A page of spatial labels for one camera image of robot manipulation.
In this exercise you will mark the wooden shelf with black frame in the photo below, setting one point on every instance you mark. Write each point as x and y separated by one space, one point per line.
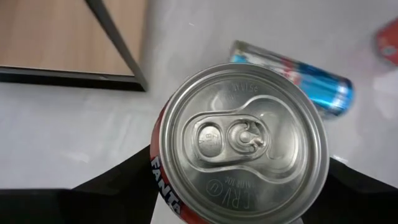
62 31

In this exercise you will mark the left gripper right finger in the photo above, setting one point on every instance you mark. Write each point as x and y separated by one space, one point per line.
360 202

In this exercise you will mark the blue silver Red Bull can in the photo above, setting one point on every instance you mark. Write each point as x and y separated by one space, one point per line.
326 90

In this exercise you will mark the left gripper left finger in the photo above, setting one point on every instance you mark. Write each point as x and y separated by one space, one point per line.
93 205

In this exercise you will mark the red soda can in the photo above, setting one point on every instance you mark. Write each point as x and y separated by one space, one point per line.
388 43

